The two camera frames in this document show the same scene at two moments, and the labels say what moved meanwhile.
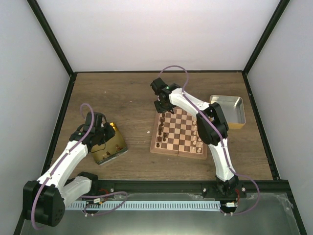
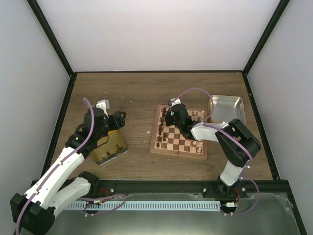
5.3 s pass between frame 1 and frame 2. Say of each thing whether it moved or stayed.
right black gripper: moved
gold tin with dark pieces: stayed
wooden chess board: stayed
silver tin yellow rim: stayed
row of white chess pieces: stayed
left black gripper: moved
